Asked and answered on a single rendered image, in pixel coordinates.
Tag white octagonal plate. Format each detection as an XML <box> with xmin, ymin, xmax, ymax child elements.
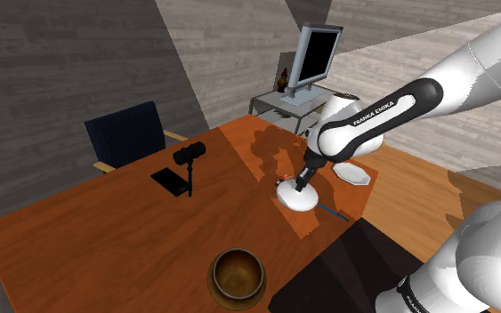
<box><xmin>333</xmin><ymin>162</ymin><xmax>372</xmax><ymax>187</ymax></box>

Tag dark blue chair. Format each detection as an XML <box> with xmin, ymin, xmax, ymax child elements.
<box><xmin>84</xmin><ymin>100</ymin><xmax>190</xmax><ymax>174</ymax></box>

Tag grey computer monitor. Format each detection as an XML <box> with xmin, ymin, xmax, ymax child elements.
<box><xmin>280</xmin><ymin>22</ymin><xmax>344</xmax><ymax>107</ymax></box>

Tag black microphone on stand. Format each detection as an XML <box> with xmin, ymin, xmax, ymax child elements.
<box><xmin>172</xmin><ymin>141</ymin><xmax>207</xmax><ymax>198</ymax></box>

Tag small dark figure red hat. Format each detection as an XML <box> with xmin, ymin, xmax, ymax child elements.
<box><xmin>276</xmin><ymin>67</ymin><xmax>288</xmax><ymax>94</ymax></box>

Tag blue pen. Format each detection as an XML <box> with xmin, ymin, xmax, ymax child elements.
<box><xmin>317</xmin><ymin>204</ymin><xmax>350</xmax><ymax>223</ymax></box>

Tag wooden desk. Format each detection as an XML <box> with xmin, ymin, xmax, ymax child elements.
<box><xmin>0</xmin><ymin>114</ymin><xmax>501</xmax><ymax>313</ymax></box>

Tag white round plate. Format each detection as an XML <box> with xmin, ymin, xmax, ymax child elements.
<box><xmin>275</xmin><ymin>179</ymin><xmax>320</xmax><ymax>213</ymax></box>

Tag black phone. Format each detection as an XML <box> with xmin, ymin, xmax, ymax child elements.
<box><xmin>150</xmin><ymin>167</ymin><xmax>190</xmax><ymax>198</ymax></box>

